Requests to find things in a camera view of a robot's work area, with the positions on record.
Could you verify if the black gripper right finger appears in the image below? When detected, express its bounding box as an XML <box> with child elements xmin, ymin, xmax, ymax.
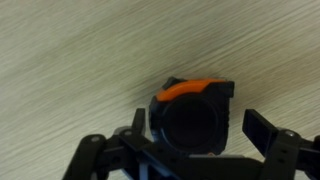
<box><xmin>241</xmin><ymin>108</ymin><xmax>320</xmax><ymax>180</ymax></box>

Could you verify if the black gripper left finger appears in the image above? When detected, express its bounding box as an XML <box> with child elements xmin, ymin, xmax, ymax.
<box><xmin>61</xmin><ymin>107</ymin><xmax>174</xmax><ymax>180</ymax></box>

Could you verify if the orange black strapped tape measure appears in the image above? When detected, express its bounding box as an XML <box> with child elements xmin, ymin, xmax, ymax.
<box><xmin>148</xmin><ymin>76</ymin><xmax>236</xmax><ymax>158</ymax></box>

